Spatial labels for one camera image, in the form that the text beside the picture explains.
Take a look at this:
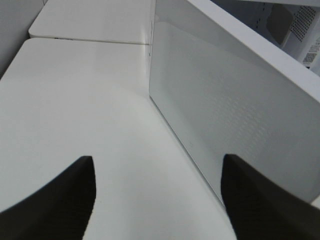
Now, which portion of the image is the white microwave oven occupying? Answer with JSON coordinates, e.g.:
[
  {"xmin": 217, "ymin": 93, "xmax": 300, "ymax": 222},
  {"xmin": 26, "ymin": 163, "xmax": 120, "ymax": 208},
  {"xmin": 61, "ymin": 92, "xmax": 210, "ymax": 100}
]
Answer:
[{"xmin": 214, "ymin": 0, "xmax": 320, "ymax": 75}]

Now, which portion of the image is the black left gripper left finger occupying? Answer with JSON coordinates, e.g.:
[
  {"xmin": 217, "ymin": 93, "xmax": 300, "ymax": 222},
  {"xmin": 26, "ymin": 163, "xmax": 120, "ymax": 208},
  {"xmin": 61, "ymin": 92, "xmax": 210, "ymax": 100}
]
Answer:
[{"xmin": 0, "ymin": 156, "xmax": 97, "ymax": 240}]

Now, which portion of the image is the white microwave door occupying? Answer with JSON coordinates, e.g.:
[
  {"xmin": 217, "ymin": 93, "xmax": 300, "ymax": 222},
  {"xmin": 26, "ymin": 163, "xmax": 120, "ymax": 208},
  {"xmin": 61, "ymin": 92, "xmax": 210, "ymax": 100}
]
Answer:
[{"xmin": 149, "ymin": 0, "xmax": 320, "ymax": 202}]

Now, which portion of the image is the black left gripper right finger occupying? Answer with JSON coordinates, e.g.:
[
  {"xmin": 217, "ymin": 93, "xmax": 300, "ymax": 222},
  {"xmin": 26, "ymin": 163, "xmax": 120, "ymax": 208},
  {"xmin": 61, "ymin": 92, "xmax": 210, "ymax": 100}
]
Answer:
[{"xmin": 220, "ymin": 154, "xmax": 320, "ymax": 240}]

